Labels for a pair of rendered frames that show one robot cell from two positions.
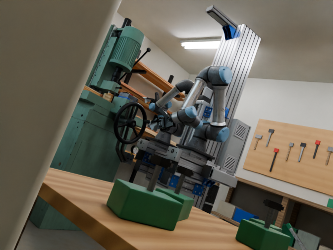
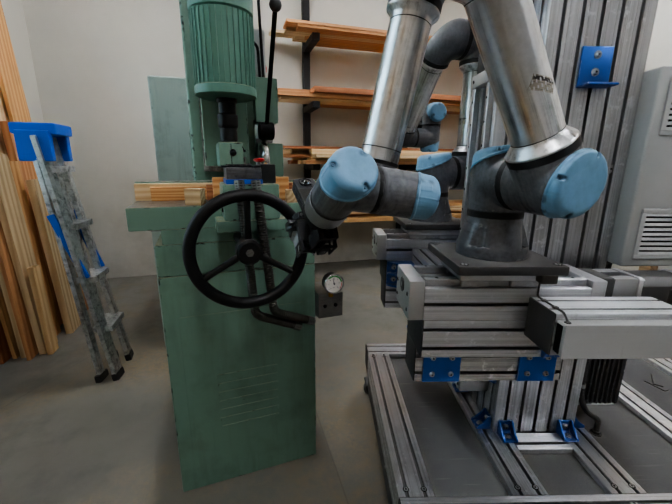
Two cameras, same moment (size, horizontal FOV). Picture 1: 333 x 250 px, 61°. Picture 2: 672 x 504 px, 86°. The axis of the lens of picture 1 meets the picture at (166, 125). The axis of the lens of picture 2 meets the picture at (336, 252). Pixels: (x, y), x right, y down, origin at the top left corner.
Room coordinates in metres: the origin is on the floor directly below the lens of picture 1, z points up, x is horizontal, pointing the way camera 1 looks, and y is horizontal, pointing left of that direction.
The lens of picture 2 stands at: (1.26, -0.37, 1.02)
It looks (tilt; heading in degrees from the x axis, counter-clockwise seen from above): 14 degrees down; 30
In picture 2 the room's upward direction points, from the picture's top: straight up
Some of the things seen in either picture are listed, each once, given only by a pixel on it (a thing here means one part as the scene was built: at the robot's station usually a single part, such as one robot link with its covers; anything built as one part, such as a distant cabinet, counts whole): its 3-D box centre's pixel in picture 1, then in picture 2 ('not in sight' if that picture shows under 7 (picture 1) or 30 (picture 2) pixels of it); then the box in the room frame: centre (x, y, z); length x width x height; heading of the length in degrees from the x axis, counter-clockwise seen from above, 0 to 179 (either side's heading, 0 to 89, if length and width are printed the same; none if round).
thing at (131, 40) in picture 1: (127, 49); (222, 40); (2.08, 0.49, 1.35); 0.18 x 0.18 x 0.31
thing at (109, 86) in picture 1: (109, 87); (230, 157); (2.10, 0.50, 1.03); 0.14 x 0.07 x 0.09; 51
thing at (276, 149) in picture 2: not in sight; (269, 160); (2.32, 0.53, 1.02); 0.09 x 0.07 x 0.12; 141
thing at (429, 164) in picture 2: (168, 125); (434, 172); (2.55, -0.02, 0.98); 0.13 x 0.12 x 0.14; 136
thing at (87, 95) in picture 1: (114, 110); (245, 212); (2.04, 0.39, 0.87); 0.61 x 0.30 x 0.06; 141
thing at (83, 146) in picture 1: (66, 167); (238, 338); (2.16, 0.58, 0.35); 0.58 x 0.45 x 0.71; 51
